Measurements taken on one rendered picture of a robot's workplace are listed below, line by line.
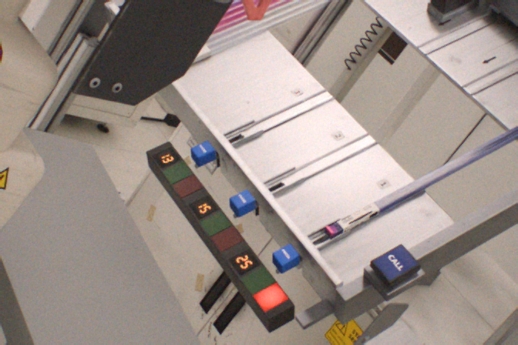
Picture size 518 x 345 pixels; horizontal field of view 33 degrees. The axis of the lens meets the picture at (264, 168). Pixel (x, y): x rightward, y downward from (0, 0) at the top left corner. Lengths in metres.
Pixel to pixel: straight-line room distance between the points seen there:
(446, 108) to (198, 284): 1.82
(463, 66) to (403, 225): 0.34
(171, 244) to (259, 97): 0.52
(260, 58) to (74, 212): 0.44
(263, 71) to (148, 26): 0.70
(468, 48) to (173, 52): 0.80
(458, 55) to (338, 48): 2.25
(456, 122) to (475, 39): 1.84
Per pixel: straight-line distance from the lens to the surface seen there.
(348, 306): 1.14
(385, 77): 3.52
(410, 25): 1.50
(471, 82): 1.41
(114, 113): 2.82
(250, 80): 1.38
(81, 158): 1.29
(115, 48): 0.71
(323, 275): 1.14
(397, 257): 1.12
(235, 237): 1.20
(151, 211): 1.83
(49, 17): 1.96
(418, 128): 3.39
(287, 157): 1.27
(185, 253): 1.75
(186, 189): 1.25
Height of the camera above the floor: 1.16
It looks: 20 degrees down
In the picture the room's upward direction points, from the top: 36 degrees clockwise
